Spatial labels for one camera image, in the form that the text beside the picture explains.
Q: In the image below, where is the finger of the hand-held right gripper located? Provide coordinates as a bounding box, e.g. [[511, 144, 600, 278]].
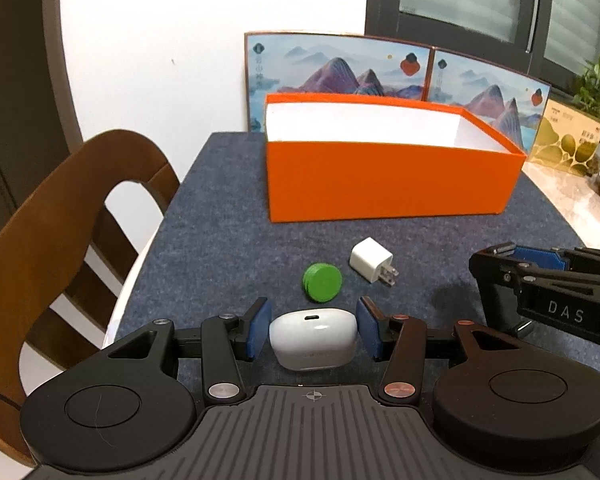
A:
[[468, 251, 552, 334], [494, 242, 600, 278]]

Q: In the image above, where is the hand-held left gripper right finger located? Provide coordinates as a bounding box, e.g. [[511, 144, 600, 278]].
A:
[[355, 295, 517, 409]]

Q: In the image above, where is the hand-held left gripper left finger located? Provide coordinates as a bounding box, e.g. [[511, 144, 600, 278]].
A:
[[107, 297, 274, 409]]

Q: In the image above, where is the white earbud case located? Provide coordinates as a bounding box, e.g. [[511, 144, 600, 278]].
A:
[[268, 308, 359, 372]]

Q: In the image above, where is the green round disc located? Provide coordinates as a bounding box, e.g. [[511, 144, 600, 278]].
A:
[[301, 262, 344, 304]]

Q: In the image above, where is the white charger plug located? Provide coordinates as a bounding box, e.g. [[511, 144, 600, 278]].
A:
[[348, 238, 399, 289]]

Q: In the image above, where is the orange cardboard box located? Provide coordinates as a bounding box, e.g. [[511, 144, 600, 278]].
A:
[[263, 92, 529, 224]]

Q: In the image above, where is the cream patterned tablecloth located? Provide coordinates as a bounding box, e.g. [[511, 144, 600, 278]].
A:
[[521, 164, 600, 257]]

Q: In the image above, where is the blue-grey felt mat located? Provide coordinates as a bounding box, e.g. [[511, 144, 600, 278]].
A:
[[101, 131, 600, 392]]

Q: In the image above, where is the yellow patterned carton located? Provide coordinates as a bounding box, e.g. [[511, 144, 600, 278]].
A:
[[527, 97, 600, 177]]

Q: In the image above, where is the mountain print gift box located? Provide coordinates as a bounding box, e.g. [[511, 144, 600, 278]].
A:
[[422, 47, 552, 154], [243, 31, 434, 134]]

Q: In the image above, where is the brown wooden chair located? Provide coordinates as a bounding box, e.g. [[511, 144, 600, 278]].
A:
[[0, 129, 182, 469]]

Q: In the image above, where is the dark window frame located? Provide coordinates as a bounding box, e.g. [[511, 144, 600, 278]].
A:
[[363, 0, 600, 97]]

